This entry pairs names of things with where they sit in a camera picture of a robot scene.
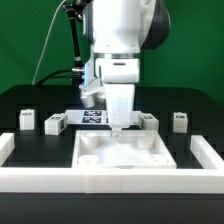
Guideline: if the white square tabletop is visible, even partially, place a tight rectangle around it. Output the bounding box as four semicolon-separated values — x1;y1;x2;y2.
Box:
72;130;177;169

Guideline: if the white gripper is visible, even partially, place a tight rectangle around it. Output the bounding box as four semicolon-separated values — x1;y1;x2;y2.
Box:
104;84;135;137

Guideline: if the black cable bundle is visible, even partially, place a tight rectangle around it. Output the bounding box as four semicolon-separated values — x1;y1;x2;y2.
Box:
35;67;88;87

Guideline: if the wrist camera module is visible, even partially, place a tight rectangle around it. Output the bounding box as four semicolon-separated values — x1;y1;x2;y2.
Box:
95;58;140;84

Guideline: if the black camera stand pole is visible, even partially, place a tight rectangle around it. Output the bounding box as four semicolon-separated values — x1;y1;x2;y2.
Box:
63;0;93;68

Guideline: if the grey cable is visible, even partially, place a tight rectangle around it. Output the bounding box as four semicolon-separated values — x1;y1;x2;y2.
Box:
31;0;68;86

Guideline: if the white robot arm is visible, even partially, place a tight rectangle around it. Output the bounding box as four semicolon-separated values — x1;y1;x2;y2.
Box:
80;0;170;136

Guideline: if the white U-shaped fence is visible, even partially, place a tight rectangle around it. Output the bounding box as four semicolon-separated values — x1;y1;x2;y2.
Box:
0;133;224;194

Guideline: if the white marker base plate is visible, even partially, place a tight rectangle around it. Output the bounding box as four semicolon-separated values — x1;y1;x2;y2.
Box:
63;109;145;127

